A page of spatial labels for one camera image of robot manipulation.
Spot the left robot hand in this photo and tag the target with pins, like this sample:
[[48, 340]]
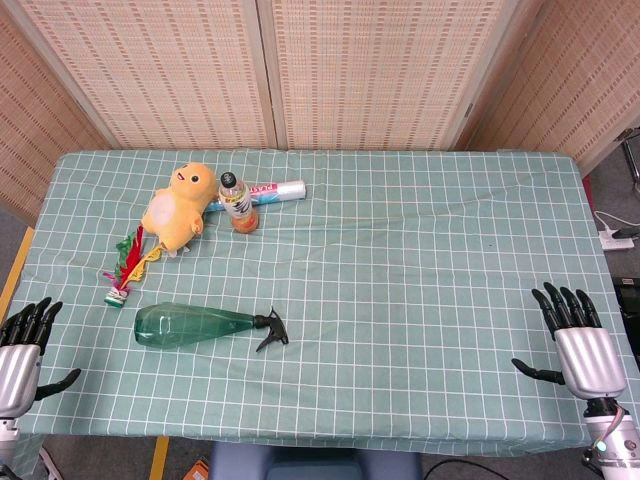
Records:
[[17, 370]]

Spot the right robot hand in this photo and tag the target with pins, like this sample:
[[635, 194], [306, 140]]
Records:
[[590, 360]]

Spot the green spray bottle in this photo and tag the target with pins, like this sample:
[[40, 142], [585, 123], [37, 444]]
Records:
[[175, 325]]

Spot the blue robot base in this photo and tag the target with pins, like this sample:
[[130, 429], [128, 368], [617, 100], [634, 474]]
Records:
[[310, 465]]

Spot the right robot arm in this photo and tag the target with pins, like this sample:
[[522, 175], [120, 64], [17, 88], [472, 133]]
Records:
[[617, 440]]

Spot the orange drink bottle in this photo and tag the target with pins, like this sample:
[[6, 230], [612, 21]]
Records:
[[242, 210]]

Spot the black box device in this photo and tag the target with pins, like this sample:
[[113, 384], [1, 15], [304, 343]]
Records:
[[629, 295]]

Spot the white power strip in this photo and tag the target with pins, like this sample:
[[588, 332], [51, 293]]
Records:
[[612, 243]]

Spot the black plug adapter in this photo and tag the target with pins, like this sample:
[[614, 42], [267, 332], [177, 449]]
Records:
[[625, 232]]

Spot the colourful feather shuttlecock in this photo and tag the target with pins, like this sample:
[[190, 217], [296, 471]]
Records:
[[131, 267]]

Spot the green checked tablecloth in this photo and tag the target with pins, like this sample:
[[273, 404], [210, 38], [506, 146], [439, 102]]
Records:
[[400, 300]]

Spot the metal stand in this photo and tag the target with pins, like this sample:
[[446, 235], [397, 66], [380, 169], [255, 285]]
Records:
[[631, 160]]

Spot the orange box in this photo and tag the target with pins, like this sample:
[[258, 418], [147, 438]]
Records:
[[199, 470]]

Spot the yellow plush toy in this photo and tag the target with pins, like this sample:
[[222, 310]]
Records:
[[180, 210]]

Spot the plastic bag roll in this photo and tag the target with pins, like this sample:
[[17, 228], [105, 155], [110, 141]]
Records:
[[280, 191]]

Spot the bamboo folding screen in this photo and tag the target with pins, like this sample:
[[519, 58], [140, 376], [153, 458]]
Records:
[[350, 75]]

